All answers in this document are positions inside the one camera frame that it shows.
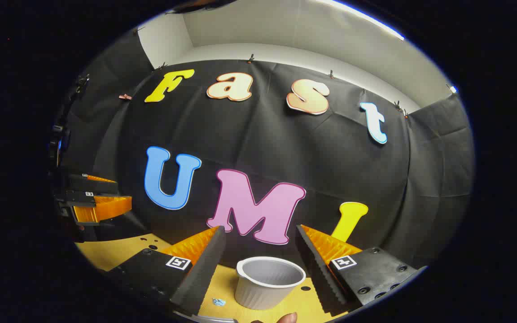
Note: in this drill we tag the white ribbed garbage bin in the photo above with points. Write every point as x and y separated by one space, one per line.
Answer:
263 291

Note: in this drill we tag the row of small backdrop clips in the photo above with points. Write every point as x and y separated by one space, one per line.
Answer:
251 58

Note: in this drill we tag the black backdrop cloth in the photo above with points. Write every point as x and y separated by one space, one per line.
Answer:
285 148

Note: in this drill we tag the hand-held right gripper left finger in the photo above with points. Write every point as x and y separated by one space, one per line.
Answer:
204 269

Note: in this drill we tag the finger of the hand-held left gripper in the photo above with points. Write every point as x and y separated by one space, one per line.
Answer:
92 185
106 206

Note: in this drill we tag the wooden desktop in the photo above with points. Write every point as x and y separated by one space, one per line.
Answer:
106 253

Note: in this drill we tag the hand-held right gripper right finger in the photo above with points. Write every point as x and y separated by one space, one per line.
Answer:
319 273

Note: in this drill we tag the light blue paper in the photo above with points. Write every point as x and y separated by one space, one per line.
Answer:
218 302

